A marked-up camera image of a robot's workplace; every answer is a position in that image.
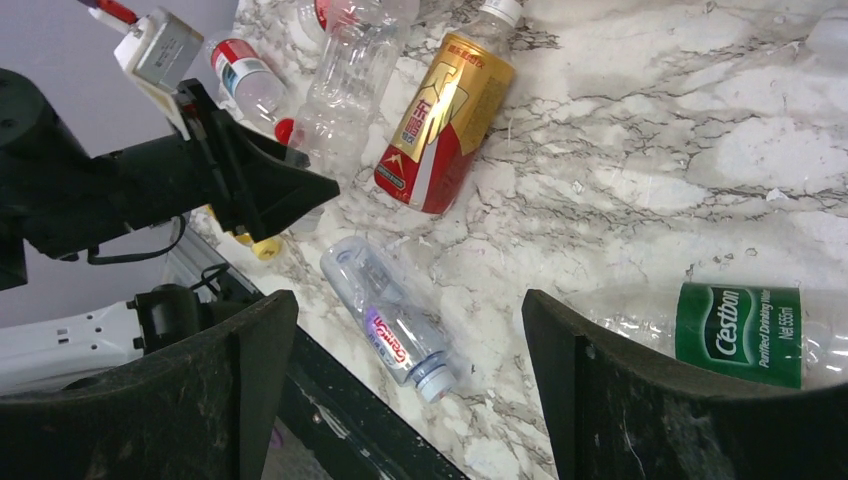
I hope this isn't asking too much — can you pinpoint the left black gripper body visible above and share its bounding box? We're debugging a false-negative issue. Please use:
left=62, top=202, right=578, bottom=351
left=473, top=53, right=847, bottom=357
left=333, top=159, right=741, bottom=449
left=86, top=79, right=239, bottom=232

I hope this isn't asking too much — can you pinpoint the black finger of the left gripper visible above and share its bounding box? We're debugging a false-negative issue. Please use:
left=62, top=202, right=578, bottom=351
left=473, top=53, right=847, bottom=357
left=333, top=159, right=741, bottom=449
left=211, top=110, right=340, bottom=240

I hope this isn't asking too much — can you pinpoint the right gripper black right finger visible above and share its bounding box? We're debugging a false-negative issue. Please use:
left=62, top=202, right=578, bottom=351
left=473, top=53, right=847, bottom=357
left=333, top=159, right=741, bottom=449
left=522, top=289, right=847, bottom=479

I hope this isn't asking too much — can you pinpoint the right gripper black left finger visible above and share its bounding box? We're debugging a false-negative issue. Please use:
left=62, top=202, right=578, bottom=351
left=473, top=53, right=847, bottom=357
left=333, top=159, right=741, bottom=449
left=1, top=290, right=298, bottom=479

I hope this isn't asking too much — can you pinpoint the small blue tinted water bottle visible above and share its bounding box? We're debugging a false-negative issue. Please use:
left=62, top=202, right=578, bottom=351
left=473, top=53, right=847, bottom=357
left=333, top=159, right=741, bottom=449
left=320, top=236, right=457, bottom=403

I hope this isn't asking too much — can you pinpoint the gold red drink bottle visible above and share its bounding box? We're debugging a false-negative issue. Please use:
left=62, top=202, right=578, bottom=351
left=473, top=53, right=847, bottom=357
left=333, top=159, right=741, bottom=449
left=373, top=1, right=523, bottom=214

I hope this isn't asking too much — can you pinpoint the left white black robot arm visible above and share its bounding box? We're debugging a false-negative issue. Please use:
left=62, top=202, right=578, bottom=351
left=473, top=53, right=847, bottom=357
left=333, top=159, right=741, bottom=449
left=1, top=70, right=340, bottom=395

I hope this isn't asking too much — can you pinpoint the yellow drink bottle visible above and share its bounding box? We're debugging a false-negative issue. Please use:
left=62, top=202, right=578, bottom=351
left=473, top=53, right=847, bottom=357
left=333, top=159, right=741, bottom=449
left=204, top=204, right=282, bottom=261

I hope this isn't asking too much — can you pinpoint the clear bottle red cap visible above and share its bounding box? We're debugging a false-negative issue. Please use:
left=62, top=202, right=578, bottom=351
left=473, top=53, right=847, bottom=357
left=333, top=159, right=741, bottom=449
left=203, top=32, right=297, bottom=145

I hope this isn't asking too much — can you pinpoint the clear bottle red blue label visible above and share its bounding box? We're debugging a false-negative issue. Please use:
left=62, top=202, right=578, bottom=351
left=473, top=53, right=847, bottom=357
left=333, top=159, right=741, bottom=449
left=296, top=0, right=347, bottom=44

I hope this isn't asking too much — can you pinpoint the clear bottle green cestbon label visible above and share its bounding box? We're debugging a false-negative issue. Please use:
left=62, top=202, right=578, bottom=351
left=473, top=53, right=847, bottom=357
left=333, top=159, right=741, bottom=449
left=565, top=282, right=847, bottom=389

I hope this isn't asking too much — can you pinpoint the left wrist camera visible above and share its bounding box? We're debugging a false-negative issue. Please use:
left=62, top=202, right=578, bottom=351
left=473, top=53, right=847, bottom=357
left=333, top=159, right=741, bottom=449
left=80, top=0, right=204, bottom=140

